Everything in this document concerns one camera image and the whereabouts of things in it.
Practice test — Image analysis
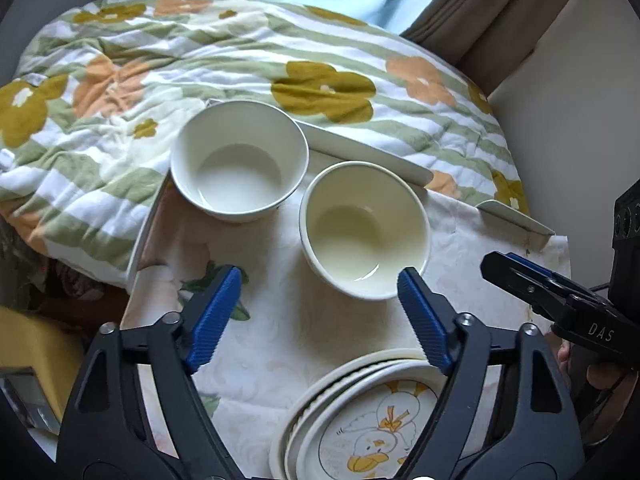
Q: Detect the cream bowl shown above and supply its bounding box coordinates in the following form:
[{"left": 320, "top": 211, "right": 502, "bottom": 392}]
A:
[{"left": 298, "top": 161, "right": 431, "bottom": 301}]

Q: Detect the floral tablecloth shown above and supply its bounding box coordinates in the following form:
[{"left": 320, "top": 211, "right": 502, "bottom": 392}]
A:
[{"left": 121, "top": 175, "right": 572, "bottom": 480}]

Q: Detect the floral striped blanket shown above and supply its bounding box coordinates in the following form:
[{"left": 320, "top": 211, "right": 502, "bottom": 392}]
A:
[{"left": 0, "top": 0, "right": 531, "bottom": 288}]

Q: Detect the duck print plate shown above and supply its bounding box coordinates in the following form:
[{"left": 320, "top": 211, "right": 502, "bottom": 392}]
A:
[{"left": 287, "top": 361, "right": 454, "bottom": 480}]

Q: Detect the yellow box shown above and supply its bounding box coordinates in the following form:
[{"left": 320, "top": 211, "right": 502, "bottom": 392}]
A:
[{"left": 0, "top": 304, "right": 87, "bottom": 427}]

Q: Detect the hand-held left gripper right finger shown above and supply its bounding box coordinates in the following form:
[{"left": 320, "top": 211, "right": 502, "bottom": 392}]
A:
[{"left": 396, "top": 266, "right": 585, "bottom": 480}]

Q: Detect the yellow plate with cream rim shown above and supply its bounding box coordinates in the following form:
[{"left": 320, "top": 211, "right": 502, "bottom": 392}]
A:
[{"left": 269, "top": 347, "right": 428, "bottom": 480}]

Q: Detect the grey device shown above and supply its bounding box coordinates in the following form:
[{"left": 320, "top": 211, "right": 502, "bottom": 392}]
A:
[{"left": 0, "top": 366, "right": 64, "bottom": 432}]

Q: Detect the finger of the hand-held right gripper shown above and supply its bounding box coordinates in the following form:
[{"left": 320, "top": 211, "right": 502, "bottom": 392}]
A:
[
  {"left": 506, "top": 253, "right": 610, "bottom": 307},
  {"left": 480, "top": 251, "right": 572, "bottom": 322}
]

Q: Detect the white bowl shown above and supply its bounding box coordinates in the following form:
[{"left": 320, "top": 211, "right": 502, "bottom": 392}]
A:
[{"left": 170, "top": 100, "right": 310, "bottom": 224}]

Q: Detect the brown curtain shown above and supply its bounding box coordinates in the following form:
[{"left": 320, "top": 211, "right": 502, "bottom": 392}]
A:
[{"left": 402, "top": 0, "right": 598, "bottom": 93}]

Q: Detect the person's right hand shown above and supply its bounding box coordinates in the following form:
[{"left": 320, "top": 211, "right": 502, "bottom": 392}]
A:
[{"left": 556, "top": 340, "right": 632, "bottom": 413}]

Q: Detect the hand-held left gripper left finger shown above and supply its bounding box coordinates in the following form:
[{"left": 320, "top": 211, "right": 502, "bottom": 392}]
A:
[{"left": 56, "top": 265, "right": 247, "bottom": 480}]

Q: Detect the dark patterned cloth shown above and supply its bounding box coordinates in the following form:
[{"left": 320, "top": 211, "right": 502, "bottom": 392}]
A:
[{"left": 0, "top": 224, "right": 134, "bottom": 332}]

